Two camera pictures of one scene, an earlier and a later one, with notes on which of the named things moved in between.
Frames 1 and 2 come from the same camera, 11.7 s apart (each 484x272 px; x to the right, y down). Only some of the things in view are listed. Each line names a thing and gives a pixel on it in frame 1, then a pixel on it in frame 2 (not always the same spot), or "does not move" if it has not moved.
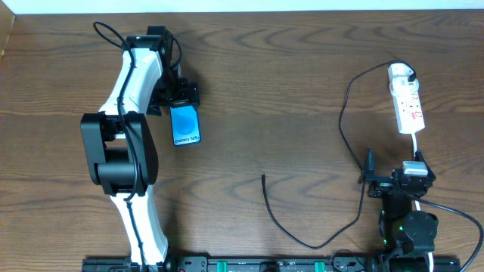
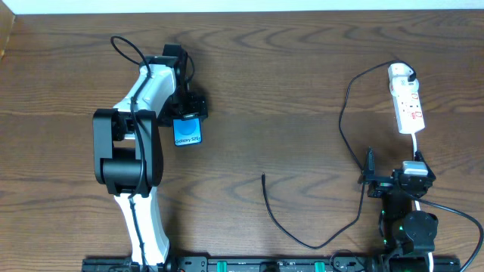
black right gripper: (388, 180) does not move
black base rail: (253, 263) does not move
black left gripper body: (185, 97) -> (191, 109)
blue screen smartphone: (185, 124) does not move
